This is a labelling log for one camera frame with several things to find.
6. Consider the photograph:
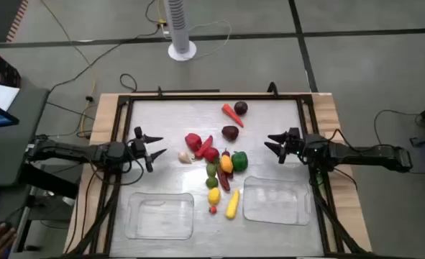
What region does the green bell pepper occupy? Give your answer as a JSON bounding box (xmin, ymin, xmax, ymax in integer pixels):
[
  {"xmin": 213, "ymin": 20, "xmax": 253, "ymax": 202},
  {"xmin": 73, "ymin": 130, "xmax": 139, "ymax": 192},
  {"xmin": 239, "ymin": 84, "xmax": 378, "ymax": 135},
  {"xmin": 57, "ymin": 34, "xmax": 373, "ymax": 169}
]
[{"xmin": 231, "ymin": 150, "xmax": 250, "ymax": 173}]

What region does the yellow lemon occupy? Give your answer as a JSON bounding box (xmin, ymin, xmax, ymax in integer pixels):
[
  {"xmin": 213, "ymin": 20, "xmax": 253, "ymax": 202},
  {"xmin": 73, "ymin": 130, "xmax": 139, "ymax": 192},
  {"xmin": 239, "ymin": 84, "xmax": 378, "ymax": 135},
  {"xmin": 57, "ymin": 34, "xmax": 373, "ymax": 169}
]
[
  {"xmin": 207, "ymin": 187, "xmax": 221, "ymax": 206},
  {"xmin": 225, "ymin": 189, "xmax": 241, "ymax": 220}
]

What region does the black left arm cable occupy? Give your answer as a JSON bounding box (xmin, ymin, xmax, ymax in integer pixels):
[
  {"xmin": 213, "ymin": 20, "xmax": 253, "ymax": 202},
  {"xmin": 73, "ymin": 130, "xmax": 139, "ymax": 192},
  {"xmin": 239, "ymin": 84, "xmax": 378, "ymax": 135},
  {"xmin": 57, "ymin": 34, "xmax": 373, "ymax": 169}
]
[{"xmin": 86, "ymin": 138, "xmax": 145, "ymax": 187}]

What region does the yellow lemon front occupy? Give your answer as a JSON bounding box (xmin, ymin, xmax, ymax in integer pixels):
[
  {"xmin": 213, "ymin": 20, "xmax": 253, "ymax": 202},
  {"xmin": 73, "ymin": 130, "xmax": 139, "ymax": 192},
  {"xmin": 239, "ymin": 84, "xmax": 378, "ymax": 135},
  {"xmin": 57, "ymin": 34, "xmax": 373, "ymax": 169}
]
[{"xmin": 225, "ymin": 189, "xmax": 241, "ymax": 220}]

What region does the long black floor cable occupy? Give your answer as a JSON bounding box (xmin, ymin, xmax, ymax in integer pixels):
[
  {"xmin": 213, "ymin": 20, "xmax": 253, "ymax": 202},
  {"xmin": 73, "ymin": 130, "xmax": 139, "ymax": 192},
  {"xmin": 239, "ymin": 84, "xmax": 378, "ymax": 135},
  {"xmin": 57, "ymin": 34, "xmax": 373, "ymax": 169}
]
[{"xmin": 48, "ymin": 0, "xmax": 168, "ymax": 94}]

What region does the black aluminium table frame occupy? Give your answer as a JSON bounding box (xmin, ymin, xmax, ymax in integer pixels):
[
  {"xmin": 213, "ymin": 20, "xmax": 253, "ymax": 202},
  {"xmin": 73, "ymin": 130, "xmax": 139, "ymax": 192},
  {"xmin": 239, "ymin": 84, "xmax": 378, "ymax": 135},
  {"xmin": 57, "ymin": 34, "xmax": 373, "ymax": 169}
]
[{"xmin": 66, "ymin": 91, "xmax": 370, "ymax": 259}]

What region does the orange carrot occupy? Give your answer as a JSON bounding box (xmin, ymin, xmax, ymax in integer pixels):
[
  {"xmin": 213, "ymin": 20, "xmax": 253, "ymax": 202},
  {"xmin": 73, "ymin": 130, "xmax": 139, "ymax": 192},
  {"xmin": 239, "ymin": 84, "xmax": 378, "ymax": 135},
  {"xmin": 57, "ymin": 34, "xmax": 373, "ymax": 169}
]
[{"xmin": 221, "ymin": 104, "xmax": 245, "ymax": 128}]

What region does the bright red chili pepper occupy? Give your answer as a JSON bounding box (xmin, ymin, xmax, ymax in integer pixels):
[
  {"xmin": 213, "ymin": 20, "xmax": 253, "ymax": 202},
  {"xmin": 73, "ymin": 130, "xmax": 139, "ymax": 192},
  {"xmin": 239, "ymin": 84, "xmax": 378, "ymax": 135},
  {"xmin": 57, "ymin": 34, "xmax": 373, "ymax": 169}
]
[{"xmin": 193, "ymin": 135, "xmax": 214, "ymax": 160}]

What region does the looped black floor cable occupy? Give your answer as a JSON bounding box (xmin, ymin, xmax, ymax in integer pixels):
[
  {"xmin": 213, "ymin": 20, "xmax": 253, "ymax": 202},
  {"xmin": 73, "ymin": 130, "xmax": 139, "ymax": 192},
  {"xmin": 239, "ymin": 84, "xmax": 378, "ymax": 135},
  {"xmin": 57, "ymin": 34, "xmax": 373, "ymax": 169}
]
[{"xmin": 119, "ymin": 73, "xmax": 139, "ymax": 93}]

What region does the dark grey desk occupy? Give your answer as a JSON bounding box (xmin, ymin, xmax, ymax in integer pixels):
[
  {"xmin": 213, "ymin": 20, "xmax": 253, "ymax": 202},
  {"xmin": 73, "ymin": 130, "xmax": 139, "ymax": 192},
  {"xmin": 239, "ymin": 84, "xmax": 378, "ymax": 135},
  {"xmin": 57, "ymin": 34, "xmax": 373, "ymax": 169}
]
[{"xmin": 0, "ymin": 77, "xmax": 50, "ymax": 188}]

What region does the clear plastic bin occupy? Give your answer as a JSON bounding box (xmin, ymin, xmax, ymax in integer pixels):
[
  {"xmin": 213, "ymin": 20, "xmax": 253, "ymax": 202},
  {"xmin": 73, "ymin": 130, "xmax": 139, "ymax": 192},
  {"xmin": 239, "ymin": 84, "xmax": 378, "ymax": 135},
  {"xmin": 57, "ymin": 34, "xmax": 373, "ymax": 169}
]
[
  {"xmin": 242, "ymin": 175, "xmax": 312, "ymax": 227},
  {"xmin": 124, "ymin": 191, "xmax": 196, "ymax": 241}
]

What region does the dark mat orange edge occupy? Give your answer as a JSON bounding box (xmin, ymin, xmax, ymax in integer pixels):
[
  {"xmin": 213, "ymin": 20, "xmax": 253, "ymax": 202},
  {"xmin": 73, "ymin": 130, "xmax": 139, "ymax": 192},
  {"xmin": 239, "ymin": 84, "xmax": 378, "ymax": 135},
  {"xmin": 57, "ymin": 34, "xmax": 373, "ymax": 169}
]
[{"xmin": 0, "ymin": 0, "xmax": 29, "ymax": 43}]

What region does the yellow floor cable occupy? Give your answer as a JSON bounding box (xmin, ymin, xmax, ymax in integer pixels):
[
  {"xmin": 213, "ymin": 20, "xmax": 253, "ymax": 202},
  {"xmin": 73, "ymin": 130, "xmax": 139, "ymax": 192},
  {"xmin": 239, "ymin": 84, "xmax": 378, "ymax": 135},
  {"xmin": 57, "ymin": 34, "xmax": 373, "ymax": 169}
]
[{"xmin": 79, "ymin": 79, "xmax": 97, "ymax": 140}]

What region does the dark maroon oval produce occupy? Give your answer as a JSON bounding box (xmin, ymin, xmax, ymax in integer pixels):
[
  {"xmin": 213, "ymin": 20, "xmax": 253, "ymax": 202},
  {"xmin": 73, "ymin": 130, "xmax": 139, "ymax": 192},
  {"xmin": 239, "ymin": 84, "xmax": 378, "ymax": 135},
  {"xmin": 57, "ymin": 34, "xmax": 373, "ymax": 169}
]
[{"xmin": 221, "ymin": 125, "xmax": 240, "ymax": 142}]

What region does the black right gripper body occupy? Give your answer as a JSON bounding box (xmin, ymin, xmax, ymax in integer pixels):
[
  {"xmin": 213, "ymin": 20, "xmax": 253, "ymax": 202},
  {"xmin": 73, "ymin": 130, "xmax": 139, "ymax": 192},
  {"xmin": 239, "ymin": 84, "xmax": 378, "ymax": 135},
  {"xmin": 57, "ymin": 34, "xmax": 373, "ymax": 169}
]
[{"xmin": 278, "ymin": 127, "xmax": 306, "ymax": 165}]

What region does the red round fruit green calyx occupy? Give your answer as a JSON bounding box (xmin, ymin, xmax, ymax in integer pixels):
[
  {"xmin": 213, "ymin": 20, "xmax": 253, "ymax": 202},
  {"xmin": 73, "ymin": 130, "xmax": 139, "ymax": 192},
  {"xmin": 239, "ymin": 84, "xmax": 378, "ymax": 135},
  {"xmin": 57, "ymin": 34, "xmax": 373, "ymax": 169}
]
[{"xmin": 203, "ymin": 146, "xmax": 221, "ymax": 163}]

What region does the dark red chili pepper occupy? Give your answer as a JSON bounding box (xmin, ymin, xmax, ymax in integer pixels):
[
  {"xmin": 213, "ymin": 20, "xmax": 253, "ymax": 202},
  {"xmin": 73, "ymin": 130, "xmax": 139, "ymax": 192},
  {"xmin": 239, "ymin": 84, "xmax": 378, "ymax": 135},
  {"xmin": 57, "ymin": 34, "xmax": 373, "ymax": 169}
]
[{"xmin": 216, "ymin": 165, "xmax": 232, "ymax": 192}]

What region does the white floor cable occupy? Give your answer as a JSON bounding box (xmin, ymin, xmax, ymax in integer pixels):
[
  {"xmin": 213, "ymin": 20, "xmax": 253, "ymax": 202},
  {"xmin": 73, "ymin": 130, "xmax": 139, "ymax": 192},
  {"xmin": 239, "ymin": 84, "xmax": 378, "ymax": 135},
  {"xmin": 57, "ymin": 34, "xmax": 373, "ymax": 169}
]
[{"xmin": 161, "ymin": 19, "xmax": 233, "ymax": 61}]

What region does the thin black floor cable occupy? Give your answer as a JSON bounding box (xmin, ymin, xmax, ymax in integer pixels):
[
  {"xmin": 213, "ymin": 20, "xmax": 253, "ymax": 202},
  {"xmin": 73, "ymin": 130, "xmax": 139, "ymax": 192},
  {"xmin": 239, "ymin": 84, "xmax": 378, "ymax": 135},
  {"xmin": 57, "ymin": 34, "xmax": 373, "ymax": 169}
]
[{"xmin": 373, "ymin": 109, "xmax": 424, "ymax": 145}]

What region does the dark purple onion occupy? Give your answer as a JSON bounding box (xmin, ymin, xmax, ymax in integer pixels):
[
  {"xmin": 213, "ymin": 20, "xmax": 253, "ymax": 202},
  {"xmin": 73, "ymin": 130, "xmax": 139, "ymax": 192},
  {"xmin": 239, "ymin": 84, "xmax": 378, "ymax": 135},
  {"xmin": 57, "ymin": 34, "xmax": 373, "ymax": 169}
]
[{"xmin": 234, "ymin": 101, "xmax": 249, "ymax": 116}]

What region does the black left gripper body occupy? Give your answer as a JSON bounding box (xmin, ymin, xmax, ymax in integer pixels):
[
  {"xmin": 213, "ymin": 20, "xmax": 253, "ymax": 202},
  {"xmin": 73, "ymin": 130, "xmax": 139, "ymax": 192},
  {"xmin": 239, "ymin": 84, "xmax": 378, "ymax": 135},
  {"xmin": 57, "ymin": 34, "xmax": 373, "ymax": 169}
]
[{"xmin": 129, "ymin": 126, "xmax": 154, "ymax": 173}]

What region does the yellow orange bell pepper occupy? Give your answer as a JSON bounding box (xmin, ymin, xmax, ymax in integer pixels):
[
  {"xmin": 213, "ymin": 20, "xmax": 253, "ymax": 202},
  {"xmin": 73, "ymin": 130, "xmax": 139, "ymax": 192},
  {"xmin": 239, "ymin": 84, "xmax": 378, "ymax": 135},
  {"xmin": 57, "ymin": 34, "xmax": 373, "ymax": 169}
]
[{"xmin": 219, "ymin": 154, "xmax": 234, "ymax": 174}]

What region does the red bell pepper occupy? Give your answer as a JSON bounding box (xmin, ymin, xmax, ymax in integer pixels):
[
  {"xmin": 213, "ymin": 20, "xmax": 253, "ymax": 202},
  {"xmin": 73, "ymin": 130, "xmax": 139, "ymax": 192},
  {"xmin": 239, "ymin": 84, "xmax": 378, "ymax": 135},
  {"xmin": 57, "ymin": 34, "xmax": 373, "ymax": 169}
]
[{"xmin": 184, "ymin": 132, "xmax": 203, "ymax": 153}]

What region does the white tower fan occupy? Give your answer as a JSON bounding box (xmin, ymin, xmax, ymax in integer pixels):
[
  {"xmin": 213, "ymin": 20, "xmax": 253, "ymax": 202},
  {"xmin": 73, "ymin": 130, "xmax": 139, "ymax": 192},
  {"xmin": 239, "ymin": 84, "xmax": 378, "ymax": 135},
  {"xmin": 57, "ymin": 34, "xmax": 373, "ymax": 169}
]
[{"xmin": 163, "ymin": 0, "xmax": 198, "ymax": 61}]

